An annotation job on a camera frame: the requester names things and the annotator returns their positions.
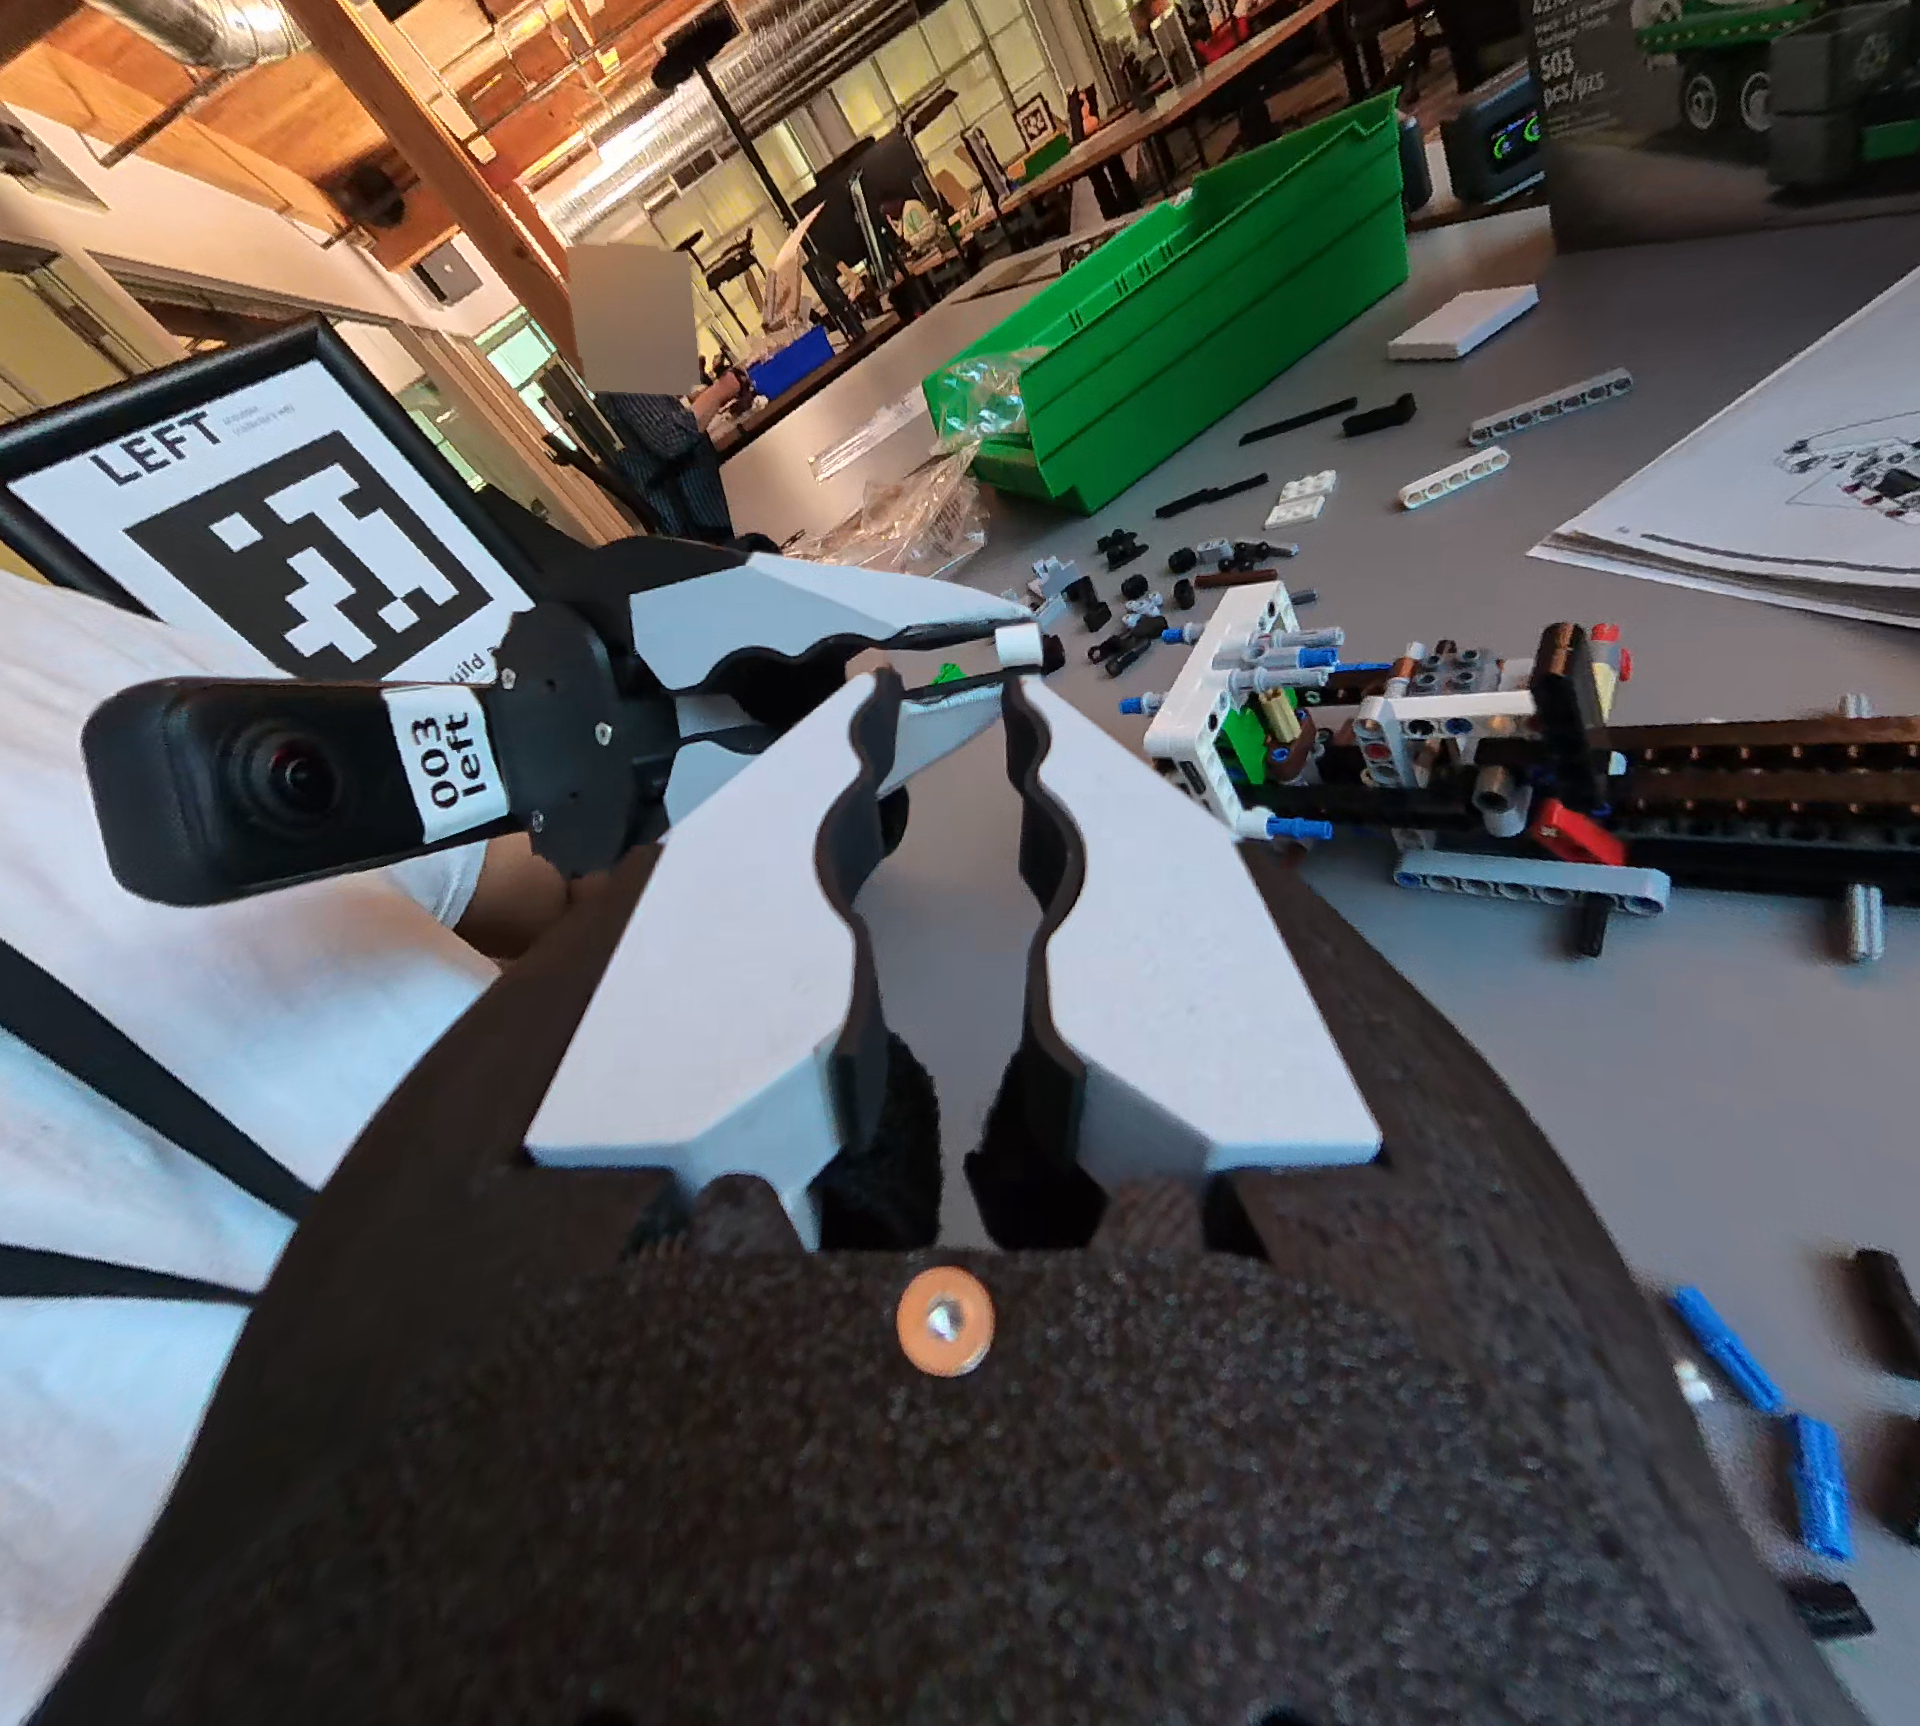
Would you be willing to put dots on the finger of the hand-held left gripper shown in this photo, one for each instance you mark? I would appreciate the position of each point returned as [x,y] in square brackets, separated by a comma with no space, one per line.
[733,778]
[783,610]

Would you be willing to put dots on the grey lego beam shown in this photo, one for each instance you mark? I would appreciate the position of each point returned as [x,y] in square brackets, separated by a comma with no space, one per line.
[1550,401]

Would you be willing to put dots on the blue storage bin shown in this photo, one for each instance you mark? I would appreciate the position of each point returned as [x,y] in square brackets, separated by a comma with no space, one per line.
[795,369]

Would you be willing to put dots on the green plastic bin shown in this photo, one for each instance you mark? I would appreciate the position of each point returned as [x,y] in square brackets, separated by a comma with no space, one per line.
[1198,334]

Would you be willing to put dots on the lego instruction booklet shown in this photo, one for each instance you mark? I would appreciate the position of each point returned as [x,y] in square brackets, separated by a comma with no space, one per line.
[1783,479]

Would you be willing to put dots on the white flat lego panel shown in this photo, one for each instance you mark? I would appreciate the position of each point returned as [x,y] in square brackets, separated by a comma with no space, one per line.
[1464,320]

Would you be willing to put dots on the small white lego plate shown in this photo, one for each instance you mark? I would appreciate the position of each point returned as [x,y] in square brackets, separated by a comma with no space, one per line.
[1297,499]

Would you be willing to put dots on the lego set box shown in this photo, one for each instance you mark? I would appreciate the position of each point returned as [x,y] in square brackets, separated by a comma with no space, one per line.
[1727,31]

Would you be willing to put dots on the long black lego axle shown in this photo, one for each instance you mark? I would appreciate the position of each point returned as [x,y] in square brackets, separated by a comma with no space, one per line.
[1209,499]
[1297,419]

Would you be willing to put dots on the white lego beam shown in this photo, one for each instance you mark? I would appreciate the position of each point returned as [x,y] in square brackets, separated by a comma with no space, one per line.
[1451,479]

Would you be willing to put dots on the dark brown lego piece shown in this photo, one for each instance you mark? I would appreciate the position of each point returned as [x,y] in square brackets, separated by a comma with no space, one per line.
[1890,1302]

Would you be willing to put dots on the small white lego bushing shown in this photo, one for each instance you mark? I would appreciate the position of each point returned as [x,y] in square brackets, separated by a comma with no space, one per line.
[1015,647]

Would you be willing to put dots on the blue lego pin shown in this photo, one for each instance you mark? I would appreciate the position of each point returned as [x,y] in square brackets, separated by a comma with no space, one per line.
[1729,1345]
[1822,1485]

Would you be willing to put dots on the small grey display device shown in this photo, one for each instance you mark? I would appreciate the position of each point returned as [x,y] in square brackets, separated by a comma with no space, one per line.
[1496,142]

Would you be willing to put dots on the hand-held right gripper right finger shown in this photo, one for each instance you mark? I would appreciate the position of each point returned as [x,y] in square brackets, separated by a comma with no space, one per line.
[1181,1008]

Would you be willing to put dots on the partly built lego truck model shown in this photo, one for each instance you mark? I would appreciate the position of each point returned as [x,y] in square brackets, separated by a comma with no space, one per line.
[1437,734]

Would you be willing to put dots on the black lego pin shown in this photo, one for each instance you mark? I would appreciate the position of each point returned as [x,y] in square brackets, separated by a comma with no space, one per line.
[1588,924]

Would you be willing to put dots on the clear plastic bag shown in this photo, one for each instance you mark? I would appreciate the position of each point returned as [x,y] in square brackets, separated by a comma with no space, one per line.
[988,396]
[896,520]

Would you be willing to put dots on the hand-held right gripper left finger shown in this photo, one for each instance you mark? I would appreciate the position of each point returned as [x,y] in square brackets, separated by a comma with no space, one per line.
[678,1008]

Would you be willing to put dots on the grey lego axle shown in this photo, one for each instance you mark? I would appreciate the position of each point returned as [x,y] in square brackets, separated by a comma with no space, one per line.
[1864,924]

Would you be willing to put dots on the black lego connector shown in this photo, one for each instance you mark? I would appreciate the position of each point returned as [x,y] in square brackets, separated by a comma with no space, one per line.
[1828,1606]

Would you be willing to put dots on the black angled lego piece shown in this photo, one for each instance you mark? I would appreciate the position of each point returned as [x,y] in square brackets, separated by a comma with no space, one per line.
[1379,418]

